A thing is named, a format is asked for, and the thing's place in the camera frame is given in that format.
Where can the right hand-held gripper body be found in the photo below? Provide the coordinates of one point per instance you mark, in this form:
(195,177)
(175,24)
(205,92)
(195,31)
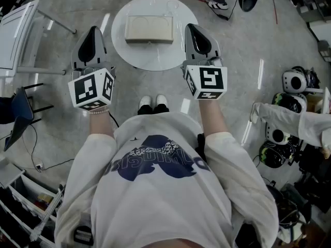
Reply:
(209,80)

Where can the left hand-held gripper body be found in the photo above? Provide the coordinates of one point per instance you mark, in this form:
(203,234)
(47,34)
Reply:
(86,89)

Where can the beige box with drawer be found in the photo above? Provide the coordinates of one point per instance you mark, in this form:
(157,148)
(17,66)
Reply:
(148,28)

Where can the person's right forearm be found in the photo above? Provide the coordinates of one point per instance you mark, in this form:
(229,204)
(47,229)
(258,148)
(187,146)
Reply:
(214,117)

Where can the person's left forearm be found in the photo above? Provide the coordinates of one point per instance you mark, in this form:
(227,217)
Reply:
(101,124)

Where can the person's right white shoe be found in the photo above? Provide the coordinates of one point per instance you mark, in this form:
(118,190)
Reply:
(161,99)

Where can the person's white shoe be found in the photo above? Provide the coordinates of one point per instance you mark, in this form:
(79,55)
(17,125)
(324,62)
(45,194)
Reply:
(145,101)
(161,99)

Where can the person's left white shoe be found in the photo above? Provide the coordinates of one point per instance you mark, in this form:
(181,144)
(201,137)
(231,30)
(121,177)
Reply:
(145,101)

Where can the person's black trousers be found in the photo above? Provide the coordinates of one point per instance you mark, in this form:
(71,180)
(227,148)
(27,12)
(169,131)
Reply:
(152,110)

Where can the blue chair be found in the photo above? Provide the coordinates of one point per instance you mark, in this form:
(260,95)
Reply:
(22,115)

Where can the black and green helmet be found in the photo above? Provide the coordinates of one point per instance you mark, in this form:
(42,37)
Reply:
(275,155)
(288,102)

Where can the clear plastic container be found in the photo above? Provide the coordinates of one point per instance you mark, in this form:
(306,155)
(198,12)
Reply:
(172,5)

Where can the white framed table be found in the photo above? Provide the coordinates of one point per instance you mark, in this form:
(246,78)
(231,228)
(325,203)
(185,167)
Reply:
(15,35)

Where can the white power strip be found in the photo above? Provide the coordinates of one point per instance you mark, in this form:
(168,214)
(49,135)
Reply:
(38,166)

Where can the person's white printed shirt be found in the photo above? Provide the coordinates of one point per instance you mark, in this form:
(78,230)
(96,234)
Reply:
(160,195)

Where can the white storage shelf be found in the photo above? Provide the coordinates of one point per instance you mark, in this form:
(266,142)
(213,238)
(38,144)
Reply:
(23,203)

